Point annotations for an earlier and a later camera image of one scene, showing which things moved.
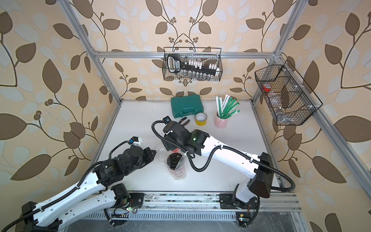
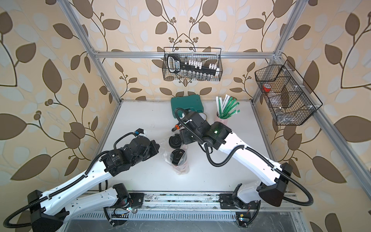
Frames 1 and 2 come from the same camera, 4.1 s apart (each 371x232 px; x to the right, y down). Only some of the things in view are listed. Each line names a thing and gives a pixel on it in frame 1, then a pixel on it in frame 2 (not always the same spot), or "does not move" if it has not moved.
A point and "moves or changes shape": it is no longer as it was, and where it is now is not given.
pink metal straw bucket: (220, 123) does not move
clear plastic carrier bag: (176, 162) moves or changes shape
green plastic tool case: (187, 105) does not move
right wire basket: (291, 101) does not move
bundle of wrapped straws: (225, 109) does not move
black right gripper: (168, 142) → (185, 135)
